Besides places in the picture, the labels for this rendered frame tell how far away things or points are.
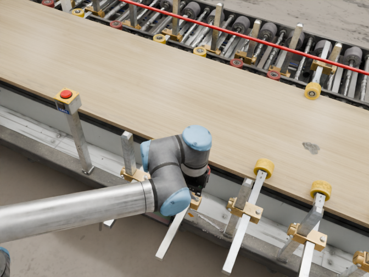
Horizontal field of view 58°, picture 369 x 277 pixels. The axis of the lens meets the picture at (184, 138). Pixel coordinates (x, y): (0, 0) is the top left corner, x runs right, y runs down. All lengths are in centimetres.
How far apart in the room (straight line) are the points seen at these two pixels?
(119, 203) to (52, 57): 140
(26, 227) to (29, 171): 188
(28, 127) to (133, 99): 69
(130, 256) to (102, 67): 119
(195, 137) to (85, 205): 36
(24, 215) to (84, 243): 150
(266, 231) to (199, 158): 80
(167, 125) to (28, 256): 128
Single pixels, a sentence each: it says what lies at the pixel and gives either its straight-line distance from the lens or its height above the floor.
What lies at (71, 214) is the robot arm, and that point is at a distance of 86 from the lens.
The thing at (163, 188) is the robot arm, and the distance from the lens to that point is 88.
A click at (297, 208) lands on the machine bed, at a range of 161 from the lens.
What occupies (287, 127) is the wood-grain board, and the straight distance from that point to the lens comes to 176.
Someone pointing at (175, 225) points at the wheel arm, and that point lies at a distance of 140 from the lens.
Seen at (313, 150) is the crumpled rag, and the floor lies 91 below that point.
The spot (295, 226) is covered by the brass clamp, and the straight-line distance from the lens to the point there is 137.
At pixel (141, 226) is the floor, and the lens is 235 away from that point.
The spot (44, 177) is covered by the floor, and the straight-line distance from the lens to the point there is 268.
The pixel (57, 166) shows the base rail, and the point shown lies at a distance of 184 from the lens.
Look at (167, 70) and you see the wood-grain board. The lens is 195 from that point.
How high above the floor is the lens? 213
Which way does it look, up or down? 50 degrees down
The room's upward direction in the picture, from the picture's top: 5 degrees clockwise
